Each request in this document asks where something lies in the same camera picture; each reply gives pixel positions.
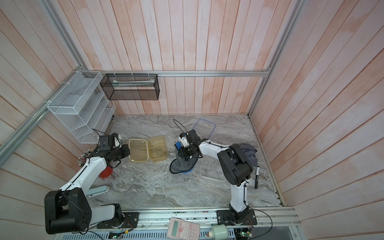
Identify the blue cloth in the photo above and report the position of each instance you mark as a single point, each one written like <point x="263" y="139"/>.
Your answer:
<point x="183" y="162"/>

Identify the pale green tape roll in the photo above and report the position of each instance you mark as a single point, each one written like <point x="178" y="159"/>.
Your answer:
<point x="218" y="232"/>

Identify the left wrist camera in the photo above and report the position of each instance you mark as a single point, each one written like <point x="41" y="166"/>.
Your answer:
<point x="117" y="138"/>

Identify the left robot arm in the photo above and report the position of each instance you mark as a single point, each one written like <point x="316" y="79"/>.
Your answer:
<point x="67" y="209"/>

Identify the red pencil cup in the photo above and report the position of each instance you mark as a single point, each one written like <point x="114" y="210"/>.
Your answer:
<point x="105" y="172"/>

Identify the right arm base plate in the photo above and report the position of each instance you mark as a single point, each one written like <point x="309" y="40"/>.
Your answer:
<point x="232" y="218"/>

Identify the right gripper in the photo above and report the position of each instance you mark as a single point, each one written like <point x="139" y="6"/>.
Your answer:
<point x="183" y="154"/>

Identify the black mesh basket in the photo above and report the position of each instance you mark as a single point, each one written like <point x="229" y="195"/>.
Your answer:
<point x="143" y="87"/>

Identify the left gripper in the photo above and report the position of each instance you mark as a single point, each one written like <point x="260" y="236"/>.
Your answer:
<point x="126" y="152"/>

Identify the black white marker pen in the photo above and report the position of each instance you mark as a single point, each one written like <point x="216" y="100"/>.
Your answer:
<point x="257" y="176"/>

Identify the pink calculator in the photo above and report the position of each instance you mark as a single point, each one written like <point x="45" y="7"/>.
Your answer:
<point x="183" y="230"/>

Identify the yellow lunch box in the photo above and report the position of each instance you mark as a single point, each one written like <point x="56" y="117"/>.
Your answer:
<point x="158" y="149"/>

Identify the light blue pencil case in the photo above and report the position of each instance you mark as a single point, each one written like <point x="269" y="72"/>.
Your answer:
<point x="97" y="191"/>

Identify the grey cloth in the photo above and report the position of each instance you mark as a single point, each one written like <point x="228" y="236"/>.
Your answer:
<point x="250" y="153"/>

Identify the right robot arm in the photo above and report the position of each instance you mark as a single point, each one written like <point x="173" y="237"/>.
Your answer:
<point x="237" y="171"/>

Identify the clear lunch box blue rim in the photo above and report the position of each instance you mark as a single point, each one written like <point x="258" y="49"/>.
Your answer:
<point x="211" y="169"/>

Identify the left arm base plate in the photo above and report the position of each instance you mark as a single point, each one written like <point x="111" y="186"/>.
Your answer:
<point x="129" y="219"/>

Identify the white wire mesh shelf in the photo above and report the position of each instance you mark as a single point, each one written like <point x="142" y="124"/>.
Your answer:
<point x="84" y="110"/>

